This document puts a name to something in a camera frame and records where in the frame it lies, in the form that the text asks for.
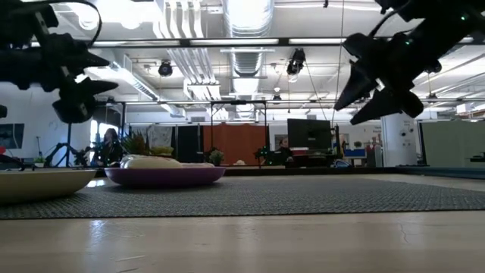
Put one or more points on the black computer monitor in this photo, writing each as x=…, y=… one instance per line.
x=308, y=134

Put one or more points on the purple round plate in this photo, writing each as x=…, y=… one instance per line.
x=163, y=176

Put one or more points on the grey woven placemat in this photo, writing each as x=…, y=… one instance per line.
x=265, y=199

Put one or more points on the orange partition panel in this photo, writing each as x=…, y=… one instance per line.
x=236, y=144

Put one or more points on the large green striped donut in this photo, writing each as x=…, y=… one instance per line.
x=151, y=163

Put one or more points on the person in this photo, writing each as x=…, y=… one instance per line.
x=110, y=149
x=283, y=151

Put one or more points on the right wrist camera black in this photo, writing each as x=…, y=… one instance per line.
x=413, y=106

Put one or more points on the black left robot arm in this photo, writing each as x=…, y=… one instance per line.
x=22, y=64

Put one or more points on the blue storage box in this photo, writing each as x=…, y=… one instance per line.
x=354, y=153

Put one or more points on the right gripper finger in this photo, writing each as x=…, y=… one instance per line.
x=358, y=89
x=382, y=108

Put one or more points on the green potted plant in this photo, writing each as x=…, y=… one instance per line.
x=136, y=146

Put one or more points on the red storage box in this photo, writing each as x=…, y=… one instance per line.
x=301, y=152

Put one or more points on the cream round plate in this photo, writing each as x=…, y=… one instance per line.
x=38, y=184

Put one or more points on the dark wall picture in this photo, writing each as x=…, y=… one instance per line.
x=11, y=135

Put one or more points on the grey green partition panel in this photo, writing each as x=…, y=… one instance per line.
x=447, y=146

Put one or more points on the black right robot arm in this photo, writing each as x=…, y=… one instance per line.
x=447, y=19

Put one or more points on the black tripod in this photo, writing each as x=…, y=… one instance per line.
x=66, y=149

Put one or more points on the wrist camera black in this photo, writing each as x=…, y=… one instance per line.
x=74, y=110
x=413, y=106

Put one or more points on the small background potted plant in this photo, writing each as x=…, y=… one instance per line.
x=216, y=156

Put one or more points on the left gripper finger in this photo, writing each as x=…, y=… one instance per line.
x=91, y=86
x=89, y=58

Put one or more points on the black ceiling spot lamp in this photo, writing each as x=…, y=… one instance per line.
x=165, y=69
x=296, y=62

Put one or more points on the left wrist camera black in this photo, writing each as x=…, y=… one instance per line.
x=74, y=110

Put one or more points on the white round pillar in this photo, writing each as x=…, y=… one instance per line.
x=399, y=142

